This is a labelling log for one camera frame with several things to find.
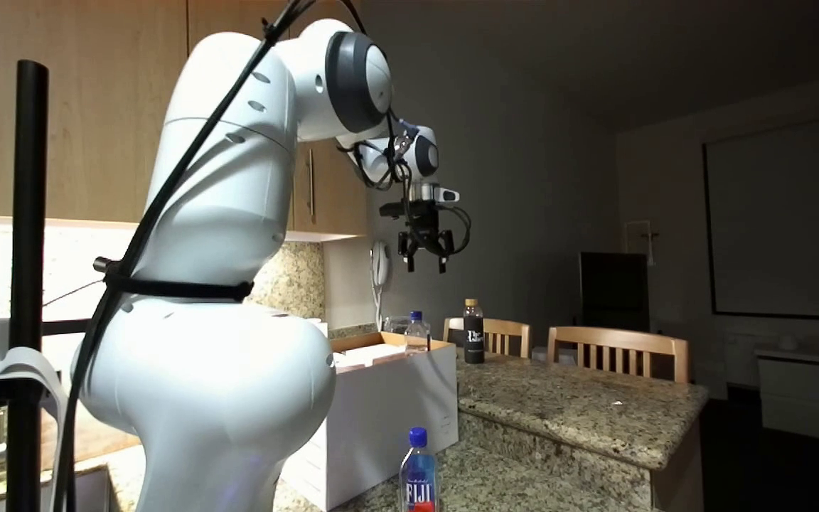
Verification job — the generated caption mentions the Fiji water bottle blue cap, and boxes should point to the Fiji water bottle blue cap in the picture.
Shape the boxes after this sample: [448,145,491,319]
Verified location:
[400,306,434,355]
[395,423,442,512]

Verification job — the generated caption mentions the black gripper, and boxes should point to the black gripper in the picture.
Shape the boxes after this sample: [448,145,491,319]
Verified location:
[395,199,458,278]

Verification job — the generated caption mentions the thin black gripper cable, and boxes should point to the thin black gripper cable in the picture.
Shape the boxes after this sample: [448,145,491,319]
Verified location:
[334,110,474,262]

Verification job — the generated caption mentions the large wall projection screen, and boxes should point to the large wall projection screen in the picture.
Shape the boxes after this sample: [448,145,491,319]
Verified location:
[703,110,819,320]

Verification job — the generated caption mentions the white clamp on pole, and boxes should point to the white clamp on pole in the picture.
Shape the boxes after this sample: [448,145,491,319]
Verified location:
[0,343,67,420]

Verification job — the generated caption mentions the open cardboard box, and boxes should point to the open cardboard box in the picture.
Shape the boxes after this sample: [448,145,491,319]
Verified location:
[277,325,461,508]

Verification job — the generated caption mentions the black strap around arm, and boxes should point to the black strap around arm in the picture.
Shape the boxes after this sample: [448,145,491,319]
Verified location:
[94,252,256,306]

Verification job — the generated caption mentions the wooden wall cabinets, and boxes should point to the wooden wall cabinets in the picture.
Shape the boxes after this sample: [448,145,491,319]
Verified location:
[0,0,376,238]

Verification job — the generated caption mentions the dark glass bottle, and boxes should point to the dark glass bottle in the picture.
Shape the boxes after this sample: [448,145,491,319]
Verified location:
[461,295,489,367]

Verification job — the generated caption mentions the white low cabinet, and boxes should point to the white low cabinet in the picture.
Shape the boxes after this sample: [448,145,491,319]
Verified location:
[754,346,819,441]

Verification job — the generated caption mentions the wooden slat-back chair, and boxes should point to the wooden slat-back chair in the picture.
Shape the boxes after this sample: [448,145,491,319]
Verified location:
[545,320,690,383]
[440,316,533,364]

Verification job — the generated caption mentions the black upright stand pole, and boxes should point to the black upright stand pole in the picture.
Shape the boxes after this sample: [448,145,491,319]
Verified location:
[7,57,50,512]

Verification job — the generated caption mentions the black upright cabinet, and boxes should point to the black upright cabinet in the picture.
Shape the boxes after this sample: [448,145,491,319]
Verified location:
[576,246,654,333]

